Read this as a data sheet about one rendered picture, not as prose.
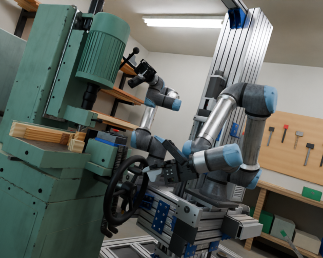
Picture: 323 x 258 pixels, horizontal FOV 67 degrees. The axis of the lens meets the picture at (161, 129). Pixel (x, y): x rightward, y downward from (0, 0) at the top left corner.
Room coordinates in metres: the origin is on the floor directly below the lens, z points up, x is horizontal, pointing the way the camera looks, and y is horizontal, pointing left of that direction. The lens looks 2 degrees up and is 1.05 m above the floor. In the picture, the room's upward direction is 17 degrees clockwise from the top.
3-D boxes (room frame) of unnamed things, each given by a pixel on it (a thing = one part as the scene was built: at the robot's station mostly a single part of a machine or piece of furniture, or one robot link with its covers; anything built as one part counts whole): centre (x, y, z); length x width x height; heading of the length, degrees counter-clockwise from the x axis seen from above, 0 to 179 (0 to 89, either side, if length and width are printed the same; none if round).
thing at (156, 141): (1.70, -0.01, 0.98); 0.13 x 0.12 x 0.14; 90
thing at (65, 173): (1.11, 0.31, 0.82); 0.40 x 0.21 x 0.04; 155
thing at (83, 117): (1.15, 0.38, 1.03); 0.14 x 0.07 x 0.09; 65
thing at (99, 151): (1.06, 0.19, 0.91); 0.15 x 0.14 x 0.09; 155
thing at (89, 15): (1.20, 0.49, 1.53); 0.08 x 0.08 x 0.17; 65
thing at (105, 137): (1.06, 0.18, 0.99); 0.13 x 0.11 x 0.06; 155
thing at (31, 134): (1.19, 0.34, 0.92); 0.63 x 0.02 x 0.04; 155
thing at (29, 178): (1.19, 0.47, 0.76); 0.57 x 0.45 x 0.09; 65
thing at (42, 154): (1.09, 0.27, 0.87); 0.61 x 0.30 x 0.06; 155
